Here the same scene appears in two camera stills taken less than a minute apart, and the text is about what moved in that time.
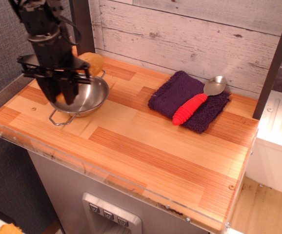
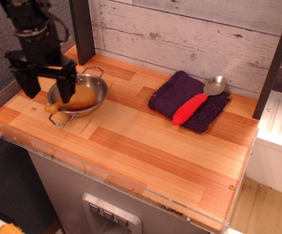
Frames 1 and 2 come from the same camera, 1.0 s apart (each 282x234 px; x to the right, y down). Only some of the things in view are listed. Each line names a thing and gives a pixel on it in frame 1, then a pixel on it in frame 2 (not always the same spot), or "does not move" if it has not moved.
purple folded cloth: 174,91 does not move
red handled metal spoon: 212,87 does not move
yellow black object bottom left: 10,228 does not move
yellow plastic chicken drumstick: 94,64 → 85,97
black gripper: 53,58 → 41,54
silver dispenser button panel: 104,218 does not move
